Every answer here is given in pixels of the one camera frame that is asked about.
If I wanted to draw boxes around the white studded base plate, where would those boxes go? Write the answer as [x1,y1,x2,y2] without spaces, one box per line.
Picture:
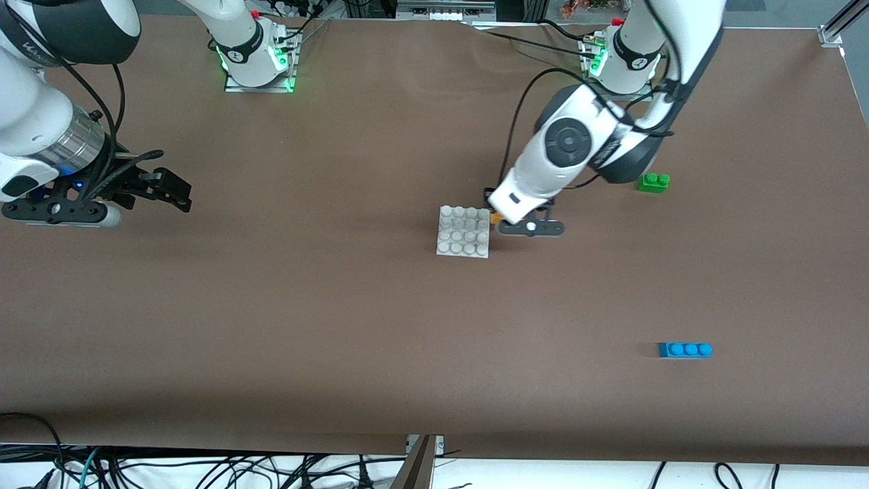
[436,206,491,259]

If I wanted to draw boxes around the blue three-stud block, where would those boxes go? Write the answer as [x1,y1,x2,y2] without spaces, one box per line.
[657,342,714,359]

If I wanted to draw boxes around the brown table cover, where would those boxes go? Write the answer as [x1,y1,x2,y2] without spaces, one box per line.
[0,12,869,467]

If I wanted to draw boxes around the grey metal device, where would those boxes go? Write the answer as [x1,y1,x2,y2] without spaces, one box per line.
[396,0,498,23]

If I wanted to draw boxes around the colourful small objects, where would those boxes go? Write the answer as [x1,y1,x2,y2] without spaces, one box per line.
[560,0,612,18]

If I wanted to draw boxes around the white power strip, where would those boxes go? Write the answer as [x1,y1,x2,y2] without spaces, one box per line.
[268,0,320,18]

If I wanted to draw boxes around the grey metal table leg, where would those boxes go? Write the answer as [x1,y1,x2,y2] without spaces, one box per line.
[388,435,437,489]

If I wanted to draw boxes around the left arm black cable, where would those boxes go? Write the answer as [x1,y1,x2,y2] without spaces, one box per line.
[501,67,680,187]

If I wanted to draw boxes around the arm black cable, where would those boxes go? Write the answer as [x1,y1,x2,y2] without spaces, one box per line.
[0,10,127,179]
[501,67,680,187]

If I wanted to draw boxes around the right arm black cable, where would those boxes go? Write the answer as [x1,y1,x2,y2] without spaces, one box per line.
[0,10,127,179]

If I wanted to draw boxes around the long black table cable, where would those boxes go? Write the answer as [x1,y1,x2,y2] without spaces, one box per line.
[483,30,598,56]

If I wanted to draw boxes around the short black table cable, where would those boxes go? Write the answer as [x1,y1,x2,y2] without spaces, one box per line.
[538,19,599,44]

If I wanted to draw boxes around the thin grey cable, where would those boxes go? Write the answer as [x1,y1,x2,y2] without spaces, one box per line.
[289,17,333,52]

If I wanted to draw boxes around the black looped floor cable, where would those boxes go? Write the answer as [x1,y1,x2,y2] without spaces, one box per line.
[0,412,65,489]

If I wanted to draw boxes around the teal floor cable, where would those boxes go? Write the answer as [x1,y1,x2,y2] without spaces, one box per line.
[78,446,103,489]

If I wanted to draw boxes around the aluminium frame corner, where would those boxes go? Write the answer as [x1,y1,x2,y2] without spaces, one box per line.
[818,0,869,47]

